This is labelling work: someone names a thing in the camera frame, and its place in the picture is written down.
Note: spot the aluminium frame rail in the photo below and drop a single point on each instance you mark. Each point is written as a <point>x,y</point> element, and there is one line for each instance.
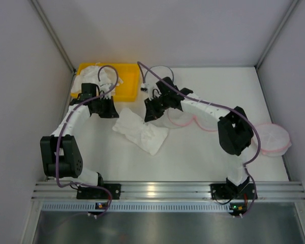
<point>276,191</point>

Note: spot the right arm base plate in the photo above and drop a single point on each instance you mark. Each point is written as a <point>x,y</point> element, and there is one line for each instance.
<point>224,191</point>

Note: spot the white bra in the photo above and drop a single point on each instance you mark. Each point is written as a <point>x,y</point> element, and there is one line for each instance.
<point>146,136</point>

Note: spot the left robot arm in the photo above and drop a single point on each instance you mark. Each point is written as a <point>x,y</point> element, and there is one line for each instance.
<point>61,156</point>

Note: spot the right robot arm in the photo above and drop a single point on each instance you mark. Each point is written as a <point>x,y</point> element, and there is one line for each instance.
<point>234,133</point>

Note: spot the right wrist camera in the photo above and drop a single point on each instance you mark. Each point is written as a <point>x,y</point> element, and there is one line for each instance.
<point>147,87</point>

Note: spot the white bras in bin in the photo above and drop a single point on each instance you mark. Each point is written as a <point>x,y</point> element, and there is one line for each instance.
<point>105,79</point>

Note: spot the pink-trimmed laundry bag at right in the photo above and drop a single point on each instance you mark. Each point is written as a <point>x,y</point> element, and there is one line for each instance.
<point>274,139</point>

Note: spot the yellow plastic bin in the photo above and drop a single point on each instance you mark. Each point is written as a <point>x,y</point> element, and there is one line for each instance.
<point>128,80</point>

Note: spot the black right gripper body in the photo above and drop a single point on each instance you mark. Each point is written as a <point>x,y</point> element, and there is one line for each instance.
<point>153,108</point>

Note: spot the slotted cable duct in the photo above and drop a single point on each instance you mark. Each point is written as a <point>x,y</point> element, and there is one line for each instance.
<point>141,207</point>

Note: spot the pink-trimmed mesh laundry bag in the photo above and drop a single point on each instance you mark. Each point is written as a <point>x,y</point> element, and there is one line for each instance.
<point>185,119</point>

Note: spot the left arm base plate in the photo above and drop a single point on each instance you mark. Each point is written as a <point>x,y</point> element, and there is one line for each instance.
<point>86,193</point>

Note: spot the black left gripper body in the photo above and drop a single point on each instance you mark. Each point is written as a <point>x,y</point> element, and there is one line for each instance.
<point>107,109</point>

